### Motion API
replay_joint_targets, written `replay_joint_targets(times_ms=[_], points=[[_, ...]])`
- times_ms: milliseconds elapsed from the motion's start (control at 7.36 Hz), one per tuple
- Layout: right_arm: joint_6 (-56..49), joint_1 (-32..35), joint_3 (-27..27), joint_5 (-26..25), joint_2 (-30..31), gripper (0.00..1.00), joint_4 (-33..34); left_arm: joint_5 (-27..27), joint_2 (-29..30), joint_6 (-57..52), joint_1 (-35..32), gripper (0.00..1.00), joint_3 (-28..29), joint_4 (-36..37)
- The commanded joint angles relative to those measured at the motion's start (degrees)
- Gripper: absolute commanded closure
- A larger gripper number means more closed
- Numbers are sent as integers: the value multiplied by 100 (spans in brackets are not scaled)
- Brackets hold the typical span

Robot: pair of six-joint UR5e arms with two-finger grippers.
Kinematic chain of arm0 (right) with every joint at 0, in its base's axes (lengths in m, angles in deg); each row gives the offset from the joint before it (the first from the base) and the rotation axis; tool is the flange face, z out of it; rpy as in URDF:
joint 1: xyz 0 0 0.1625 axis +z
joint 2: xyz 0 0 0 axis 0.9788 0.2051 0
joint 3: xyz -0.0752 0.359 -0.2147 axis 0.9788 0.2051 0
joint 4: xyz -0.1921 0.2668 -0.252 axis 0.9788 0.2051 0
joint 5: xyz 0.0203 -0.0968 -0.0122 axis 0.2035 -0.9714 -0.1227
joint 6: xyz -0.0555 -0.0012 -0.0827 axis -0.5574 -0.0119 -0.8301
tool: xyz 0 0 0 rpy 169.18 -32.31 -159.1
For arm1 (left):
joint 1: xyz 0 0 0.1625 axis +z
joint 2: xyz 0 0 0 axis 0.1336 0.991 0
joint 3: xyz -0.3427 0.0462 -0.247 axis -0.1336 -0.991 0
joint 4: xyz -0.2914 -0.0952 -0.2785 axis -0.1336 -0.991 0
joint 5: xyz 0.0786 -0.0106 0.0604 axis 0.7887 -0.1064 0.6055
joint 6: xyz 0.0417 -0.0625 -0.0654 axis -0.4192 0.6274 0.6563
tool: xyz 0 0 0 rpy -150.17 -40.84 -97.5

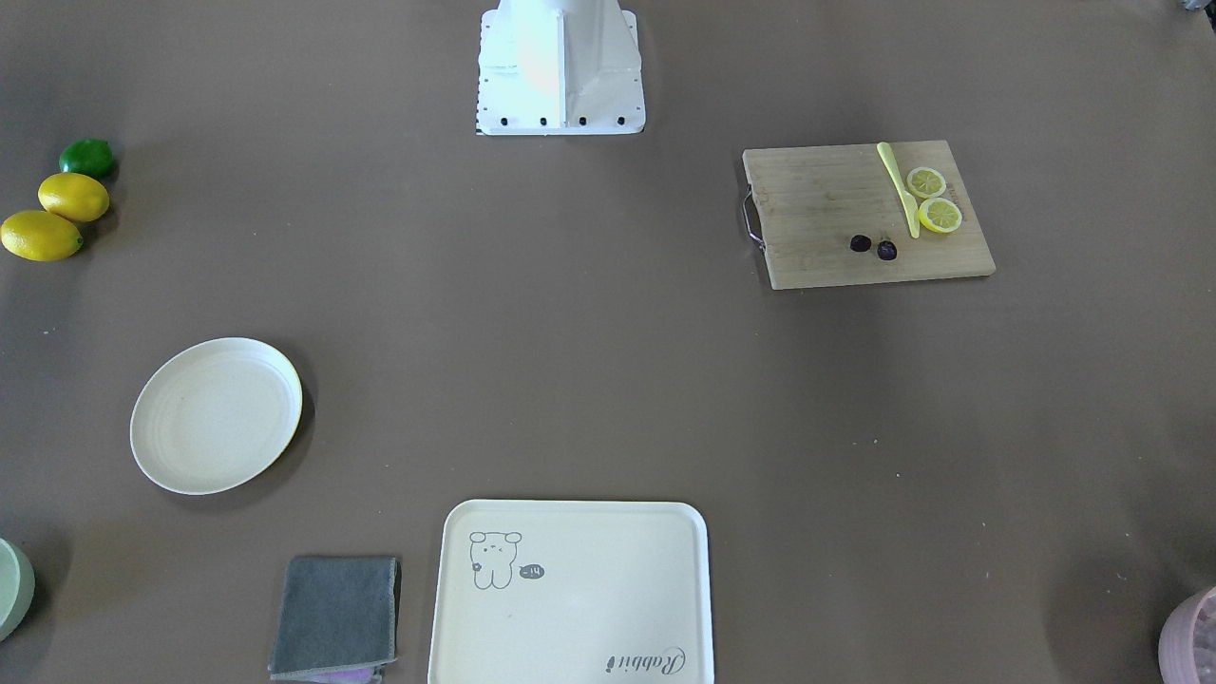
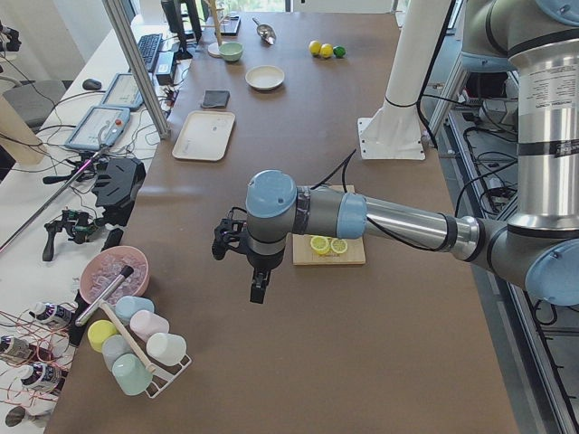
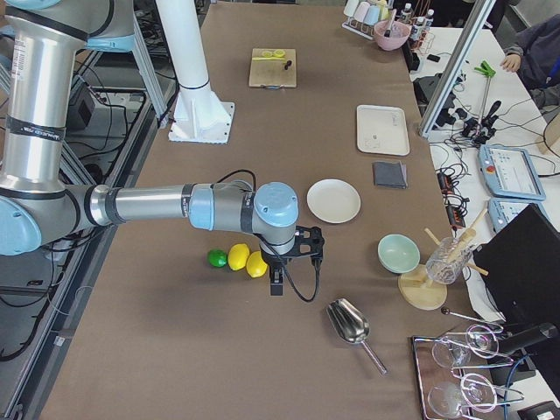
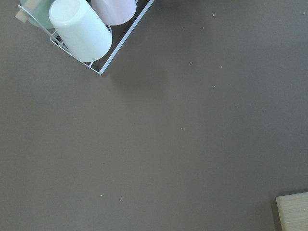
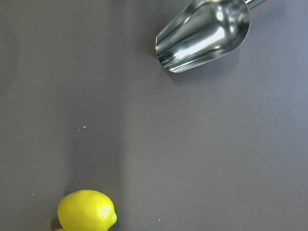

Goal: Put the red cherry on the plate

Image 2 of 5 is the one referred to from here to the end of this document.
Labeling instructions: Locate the black computer mouse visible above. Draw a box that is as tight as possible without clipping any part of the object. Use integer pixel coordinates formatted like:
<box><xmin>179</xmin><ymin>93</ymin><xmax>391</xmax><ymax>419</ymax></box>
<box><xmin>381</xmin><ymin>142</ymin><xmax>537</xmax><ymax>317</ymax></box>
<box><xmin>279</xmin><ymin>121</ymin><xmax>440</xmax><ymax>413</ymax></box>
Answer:
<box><xmin>81</xmin><ymin>79</ymin><xmax>102</xmax><ymax>90</ymax></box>

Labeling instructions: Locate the lemon slice right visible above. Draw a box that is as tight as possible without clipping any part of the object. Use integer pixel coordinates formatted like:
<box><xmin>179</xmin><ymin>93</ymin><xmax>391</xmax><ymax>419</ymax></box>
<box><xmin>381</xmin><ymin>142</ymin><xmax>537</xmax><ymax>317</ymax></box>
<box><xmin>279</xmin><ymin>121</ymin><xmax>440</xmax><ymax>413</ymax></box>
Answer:
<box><xmin>330</xmin><ymin>238</ymin><xmax>348</xmax><ymax>255</ymax></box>

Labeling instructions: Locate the bamboo cutting board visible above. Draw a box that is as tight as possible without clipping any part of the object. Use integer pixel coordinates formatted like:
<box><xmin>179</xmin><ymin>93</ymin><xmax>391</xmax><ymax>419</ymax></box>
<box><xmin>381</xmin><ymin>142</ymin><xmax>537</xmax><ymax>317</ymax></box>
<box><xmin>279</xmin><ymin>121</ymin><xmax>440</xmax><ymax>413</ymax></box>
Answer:
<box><xmin>288</xmin><ymin>185</ymin><xmax>366</xmax><ymax>267</ymax></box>

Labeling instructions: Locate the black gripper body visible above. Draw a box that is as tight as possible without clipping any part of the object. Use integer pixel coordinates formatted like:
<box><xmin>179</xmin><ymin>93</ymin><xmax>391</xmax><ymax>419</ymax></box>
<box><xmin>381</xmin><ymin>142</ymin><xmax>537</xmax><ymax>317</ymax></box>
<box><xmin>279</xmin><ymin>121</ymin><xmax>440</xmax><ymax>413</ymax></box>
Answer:
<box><xmin>247</xmin><ymin>249</ymin><xmax>285</xmax><ymax>270</ymax></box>

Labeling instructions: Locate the lemon slice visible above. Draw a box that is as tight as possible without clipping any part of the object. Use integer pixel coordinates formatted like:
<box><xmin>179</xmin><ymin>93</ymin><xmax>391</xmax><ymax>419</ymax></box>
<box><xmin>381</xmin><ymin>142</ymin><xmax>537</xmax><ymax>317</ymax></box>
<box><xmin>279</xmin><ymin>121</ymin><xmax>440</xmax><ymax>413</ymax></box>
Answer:
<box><xmin>309</xmin><ymin>235</ymin><xmax>331</xmax><ymax>256</ymax></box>
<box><xmin>330</xmin><ymin>238</ymin><xmax>348</xmax><ymax>255</ymax></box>

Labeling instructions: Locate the pink bowl of ice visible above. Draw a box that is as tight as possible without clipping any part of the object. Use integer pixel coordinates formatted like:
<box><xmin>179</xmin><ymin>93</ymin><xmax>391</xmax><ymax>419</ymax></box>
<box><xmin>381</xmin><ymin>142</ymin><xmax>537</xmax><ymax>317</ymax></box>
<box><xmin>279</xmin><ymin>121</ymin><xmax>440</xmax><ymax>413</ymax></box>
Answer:
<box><xmin>80</xmin><ymin>246</ymin><xmax>149</xmax><ymax>305</ymax></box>

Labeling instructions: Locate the white cup rack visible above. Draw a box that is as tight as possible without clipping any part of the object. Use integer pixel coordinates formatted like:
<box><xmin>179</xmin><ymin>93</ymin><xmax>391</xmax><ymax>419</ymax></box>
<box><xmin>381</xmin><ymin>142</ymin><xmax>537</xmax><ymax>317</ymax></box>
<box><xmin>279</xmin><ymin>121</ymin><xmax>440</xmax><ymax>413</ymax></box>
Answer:
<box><xmin>100</xmin><ymin>302</ymin><xmax>193</xmax><ymax>399</ymax></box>

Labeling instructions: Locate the aluminium frame post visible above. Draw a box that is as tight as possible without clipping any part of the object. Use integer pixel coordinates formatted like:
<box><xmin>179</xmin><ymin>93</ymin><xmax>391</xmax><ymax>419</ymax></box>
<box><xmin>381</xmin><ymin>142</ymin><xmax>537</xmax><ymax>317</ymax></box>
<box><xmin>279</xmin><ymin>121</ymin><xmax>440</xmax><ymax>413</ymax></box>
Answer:
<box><xmin>102</xmin><ymin>0</ymin><xmax>170</xmax><ymax>139</ymax></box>

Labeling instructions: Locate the black keyboard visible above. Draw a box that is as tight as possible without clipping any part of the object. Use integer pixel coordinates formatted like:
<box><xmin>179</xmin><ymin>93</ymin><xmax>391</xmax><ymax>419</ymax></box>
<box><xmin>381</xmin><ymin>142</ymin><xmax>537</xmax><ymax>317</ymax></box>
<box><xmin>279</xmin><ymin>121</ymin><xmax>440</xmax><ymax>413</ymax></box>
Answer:
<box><xmin>138</xmin><ymin>33</ymin><xmax>163</xmax><ymax>72</ymax></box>

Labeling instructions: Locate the grey cup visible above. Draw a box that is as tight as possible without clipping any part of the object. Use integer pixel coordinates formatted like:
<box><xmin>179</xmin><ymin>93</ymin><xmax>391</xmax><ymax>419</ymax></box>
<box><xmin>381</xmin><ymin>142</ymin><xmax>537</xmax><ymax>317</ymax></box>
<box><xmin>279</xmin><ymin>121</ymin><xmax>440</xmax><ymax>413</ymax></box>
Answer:
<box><xmin>101</xmin><ymin>335</ymin><xmax>132</xmax><ymax>372</ymax></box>

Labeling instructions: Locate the yellow lemon right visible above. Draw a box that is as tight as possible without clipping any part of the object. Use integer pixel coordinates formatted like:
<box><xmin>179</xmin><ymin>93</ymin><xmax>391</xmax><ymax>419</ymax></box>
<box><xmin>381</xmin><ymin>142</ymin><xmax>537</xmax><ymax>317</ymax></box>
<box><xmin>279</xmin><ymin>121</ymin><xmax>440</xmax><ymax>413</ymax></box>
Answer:
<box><xmin>319</xmin><ymin>43</ymin><xmax>334</xmax><ymax>59</ymax></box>

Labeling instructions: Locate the wooden stand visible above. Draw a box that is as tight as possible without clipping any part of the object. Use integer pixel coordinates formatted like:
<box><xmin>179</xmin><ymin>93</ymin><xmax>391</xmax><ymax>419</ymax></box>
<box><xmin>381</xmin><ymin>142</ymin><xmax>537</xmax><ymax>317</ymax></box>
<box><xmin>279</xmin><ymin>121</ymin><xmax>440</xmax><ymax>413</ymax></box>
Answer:
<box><xmin>204</xmin><ymin>0</ymin><xmax>223</xmax><ymax>58</ymax></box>

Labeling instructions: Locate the yellow lemon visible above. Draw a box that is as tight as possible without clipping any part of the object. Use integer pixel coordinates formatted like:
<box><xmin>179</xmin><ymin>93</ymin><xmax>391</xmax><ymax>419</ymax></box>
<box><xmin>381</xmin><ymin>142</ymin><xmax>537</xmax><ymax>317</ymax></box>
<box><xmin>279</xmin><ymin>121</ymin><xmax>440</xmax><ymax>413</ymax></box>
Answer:
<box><xmin>308</xmin><ymin>40</ymin><xmax>322</xmax><ymax>57</ymax></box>
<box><xmin>319</xmin><ymin>43</ymin><xmax>334</xmax><ymax>59</ymax></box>

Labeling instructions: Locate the black monitor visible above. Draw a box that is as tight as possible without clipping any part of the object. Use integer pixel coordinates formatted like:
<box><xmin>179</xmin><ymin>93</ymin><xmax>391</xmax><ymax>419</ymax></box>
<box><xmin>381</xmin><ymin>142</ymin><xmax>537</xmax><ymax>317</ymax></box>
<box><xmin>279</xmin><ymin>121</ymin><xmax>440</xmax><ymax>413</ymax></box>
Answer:
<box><xmin>160</xmin><ymin>0</ymin><xmax>202</xmax><ymax>61</ymax></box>

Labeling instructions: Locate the teach pendant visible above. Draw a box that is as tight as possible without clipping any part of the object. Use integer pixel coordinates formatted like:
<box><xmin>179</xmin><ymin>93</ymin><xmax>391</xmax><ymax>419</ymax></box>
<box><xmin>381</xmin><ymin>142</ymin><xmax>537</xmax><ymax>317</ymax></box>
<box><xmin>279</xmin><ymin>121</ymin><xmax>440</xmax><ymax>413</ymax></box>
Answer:
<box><xmin>100</xmin><ymin>73</ymin><xmax>144</xmax><ymax>111</ymax></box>
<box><xmin>64</xmin><ymin>106</ymin><xmax>130</xmax><ymax>151</ymax></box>

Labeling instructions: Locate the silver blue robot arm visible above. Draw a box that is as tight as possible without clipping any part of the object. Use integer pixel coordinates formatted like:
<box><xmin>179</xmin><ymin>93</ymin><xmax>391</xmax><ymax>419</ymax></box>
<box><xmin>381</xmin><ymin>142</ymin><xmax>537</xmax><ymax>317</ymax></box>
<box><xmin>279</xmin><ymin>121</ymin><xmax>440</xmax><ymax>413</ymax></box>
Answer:
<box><xmin>245</xmin><ymin>1</ymin><xmax>578</xmax><ymax>306</ymax></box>

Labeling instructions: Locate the green bowl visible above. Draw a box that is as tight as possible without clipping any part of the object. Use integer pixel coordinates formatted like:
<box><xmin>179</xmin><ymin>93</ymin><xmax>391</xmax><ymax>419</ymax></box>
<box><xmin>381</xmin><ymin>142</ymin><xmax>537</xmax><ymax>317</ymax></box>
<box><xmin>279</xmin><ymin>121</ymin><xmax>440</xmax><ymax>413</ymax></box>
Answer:
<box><xmin>219</xmin><ymin>42</ymin><xmax>243</xmax><ymax>62</ymax></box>

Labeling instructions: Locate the pink cup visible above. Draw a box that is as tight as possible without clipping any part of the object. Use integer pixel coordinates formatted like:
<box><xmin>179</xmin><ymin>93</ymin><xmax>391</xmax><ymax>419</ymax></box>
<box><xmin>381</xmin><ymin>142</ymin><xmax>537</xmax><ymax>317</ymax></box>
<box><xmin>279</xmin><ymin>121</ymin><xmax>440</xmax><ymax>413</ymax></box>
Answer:
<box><xmin>129</xmin><ymin>309</ymin><xmax>170</xmax><ymax>342</ymax></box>

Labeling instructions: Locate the black power box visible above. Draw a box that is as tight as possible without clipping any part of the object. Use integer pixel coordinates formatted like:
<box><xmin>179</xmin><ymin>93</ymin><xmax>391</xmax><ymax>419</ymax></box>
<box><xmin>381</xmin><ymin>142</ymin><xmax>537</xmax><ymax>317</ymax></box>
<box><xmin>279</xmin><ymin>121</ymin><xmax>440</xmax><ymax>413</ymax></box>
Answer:
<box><xmin>155</xmin><ymin>52</ymin><xmax>176</xmax><ymax>86</ymax></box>

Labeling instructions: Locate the lemon slice left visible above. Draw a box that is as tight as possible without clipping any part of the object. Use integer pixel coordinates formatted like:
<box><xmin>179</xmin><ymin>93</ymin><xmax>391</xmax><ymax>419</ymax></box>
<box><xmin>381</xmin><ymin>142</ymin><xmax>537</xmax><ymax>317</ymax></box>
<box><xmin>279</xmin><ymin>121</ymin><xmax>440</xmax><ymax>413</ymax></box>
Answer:
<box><xmin>309</xmin><ymin>235</ymin><xmax>331</xmax><ymax>256</ymax></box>

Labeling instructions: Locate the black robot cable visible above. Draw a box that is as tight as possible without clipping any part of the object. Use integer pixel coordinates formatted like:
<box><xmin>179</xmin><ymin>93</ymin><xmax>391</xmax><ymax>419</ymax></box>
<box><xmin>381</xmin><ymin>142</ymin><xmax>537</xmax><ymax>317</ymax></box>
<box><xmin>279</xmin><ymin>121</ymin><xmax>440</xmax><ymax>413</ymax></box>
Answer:
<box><xmin>309</xmin><ymin>147</ymin><xmax>358</xmax><ymax>190</ymax></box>

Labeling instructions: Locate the blue cup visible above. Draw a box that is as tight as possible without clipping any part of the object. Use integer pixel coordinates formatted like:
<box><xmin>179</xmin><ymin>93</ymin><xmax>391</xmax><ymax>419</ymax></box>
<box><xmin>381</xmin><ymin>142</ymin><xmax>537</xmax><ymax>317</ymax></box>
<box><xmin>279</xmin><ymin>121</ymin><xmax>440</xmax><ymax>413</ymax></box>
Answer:
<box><xmin>115</xmin><ymin>296</ymin><xmax>155</xmax><ymax>326</ymax></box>

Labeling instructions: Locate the far teach pendant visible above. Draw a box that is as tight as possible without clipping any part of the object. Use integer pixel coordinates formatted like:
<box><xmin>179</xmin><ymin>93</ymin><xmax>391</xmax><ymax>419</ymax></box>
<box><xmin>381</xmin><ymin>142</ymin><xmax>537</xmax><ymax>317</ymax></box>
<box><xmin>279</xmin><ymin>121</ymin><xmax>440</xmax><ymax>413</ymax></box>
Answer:
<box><xmin>100</xmin><ymin>73</ymin><xmax>144</xmax><ymax>111</ymax></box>

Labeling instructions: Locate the grey folded cloth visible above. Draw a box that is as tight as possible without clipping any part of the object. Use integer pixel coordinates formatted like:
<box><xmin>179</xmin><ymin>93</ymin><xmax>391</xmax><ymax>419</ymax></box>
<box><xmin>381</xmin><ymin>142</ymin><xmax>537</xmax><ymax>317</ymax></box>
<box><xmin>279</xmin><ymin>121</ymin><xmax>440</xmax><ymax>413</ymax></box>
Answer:
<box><xmin>201</xmin><ymin>90</ymin><xmax>230</xmax><ymax>109</ymax></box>

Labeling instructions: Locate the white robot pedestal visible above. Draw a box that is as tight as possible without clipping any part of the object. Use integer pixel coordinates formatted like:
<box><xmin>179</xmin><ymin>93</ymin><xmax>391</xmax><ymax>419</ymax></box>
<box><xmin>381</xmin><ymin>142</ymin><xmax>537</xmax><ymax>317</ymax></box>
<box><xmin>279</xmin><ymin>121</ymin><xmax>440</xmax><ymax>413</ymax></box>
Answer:
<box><xmin>358</xmin><ymin>0</ymin><xmax>454</xmax><ymax>160</ymax></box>

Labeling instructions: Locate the white cup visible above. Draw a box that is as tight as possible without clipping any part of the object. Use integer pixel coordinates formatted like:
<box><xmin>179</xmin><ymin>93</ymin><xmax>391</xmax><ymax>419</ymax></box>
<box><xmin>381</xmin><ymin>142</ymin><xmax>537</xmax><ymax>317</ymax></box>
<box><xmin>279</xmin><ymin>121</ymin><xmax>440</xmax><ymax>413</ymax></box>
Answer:
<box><xmin>147</xmin><ymin>333</ymin><xmax>186</xmax><ymax>366</ymax></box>

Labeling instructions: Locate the cream rabbit tray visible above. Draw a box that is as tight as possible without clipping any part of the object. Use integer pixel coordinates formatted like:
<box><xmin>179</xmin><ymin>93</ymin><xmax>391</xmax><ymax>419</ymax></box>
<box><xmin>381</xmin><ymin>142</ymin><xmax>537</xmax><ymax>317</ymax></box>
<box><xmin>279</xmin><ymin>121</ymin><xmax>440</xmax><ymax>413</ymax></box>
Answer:
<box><xmin>172</xmin><ymin>110</ymin><xmax>235</xmax><ymax>162</ymax></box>

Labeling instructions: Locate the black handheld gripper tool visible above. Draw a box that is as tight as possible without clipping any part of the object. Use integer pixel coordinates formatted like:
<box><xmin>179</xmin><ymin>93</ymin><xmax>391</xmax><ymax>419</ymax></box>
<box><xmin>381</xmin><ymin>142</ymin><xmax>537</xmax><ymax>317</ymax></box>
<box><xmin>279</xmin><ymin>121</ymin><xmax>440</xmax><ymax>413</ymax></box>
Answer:
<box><xmin>43</xmin><ymin>209</ymin><xmax>105</xmax><ymax>261</ymax></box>

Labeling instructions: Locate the metal scoop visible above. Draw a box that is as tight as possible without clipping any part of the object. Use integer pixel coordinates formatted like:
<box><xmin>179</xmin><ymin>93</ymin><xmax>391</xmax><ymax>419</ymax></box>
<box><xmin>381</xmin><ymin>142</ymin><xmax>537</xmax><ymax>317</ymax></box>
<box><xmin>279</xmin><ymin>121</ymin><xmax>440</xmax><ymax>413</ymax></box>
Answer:
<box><xmin>252</xmin><ymin>17</ymin><xmax>277</xmax><ymax>45</ymax></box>

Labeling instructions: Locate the white round plate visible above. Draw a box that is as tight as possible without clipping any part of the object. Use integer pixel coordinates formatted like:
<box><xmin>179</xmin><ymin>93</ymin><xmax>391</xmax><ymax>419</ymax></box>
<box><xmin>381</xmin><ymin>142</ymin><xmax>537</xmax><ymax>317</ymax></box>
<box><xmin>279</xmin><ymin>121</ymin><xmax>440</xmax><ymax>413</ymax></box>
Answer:
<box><xmin>245</xmin><ymin>65</ymin><xmax>285</xmax><ymax>90</ymax></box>

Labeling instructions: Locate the black plastic housing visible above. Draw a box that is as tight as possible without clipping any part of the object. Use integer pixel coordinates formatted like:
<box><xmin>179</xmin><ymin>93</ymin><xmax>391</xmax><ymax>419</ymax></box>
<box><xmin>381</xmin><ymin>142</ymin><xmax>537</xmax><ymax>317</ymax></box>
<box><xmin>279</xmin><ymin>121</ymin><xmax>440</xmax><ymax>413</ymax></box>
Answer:
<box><xmin>91</xmin><ymin>157</ymin><xmax>146</xmax><ymax>226</ymax></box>

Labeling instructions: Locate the metal black-tipped muddler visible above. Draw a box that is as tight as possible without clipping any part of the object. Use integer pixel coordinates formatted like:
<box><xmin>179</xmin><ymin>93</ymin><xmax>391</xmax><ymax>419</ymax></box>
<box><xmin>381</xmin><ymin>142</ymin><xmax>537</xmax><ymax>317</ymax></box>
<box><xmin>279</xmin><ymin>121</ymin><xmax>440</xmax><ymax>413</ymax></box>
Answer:
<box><xmin>74</xmin><ymin>265</ymin><xmax>134</xmax><ymax>327</ymax></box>

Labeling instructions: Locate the near teach pendant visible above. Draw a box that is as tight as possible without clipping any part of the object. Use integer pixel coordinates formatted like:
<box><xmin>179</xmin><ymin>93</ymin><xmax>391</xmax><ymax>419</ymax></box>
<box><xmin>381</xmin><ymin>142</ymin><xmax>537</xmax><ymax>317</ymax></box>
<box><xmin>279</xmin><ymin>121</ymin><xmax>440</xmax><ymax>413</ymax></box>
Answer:
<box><xmin>64</xmin><ymin>106</ymin><xmax>130</xmax><ymax>151</ymax></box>

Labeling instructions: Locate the yellow lemon left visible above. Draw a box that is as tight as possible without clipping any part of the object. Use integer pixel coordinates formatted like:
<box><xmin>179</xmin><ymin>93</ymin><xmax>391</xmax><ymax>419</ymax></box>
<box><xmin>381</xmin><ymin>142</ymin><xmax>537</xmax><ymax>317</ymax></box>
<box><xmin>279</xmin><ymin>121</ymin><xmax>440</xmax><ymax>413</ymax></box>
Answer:
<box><xmin>308</xmin><ymin>40</ymin><xmax>322</xmax><ymax>57</ymax></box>

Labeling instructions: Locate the yellow cup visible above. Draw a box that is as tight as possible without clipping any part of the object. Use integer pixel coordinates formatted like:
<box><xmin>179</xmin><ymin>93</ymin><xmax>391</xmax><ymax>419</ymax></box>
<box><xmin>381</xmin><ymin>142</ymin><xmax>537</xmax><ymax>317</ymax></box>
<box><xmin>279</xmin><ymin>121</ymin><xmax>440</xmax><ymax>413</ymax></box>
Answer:
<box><xmin>87</xmin><ymin>319</ymin><xmax>119</xmax><ymax>353</ymax></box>

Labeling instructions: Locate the mint green cup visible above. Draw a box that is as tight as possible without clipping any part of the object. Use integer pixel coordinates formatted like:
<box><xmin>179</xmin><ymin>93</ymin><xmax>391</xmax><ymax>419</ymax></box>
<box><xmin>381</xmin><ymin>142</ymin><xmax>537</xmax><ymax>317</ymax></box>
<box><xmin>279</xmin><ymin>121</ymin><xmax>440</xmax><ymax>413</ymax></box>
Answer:
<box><xmin>111</xmin><ymin>354</ymin><xmax>153</xmax><ymax>396</ymax></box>

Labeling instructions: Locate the green lime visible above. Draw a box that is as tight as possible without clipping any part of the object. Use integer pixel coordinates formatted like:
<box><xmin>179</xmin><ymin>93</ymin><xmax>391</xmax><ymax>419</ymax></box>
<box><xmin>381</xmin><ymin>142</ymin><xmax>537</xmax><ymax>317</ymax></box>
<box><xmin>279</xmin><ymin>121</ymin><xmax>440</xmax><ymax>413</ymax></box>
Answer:
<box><xmin>333</xmin><ymin>45</ymin><xmax>346</xmax><ymax>59</ymax></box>

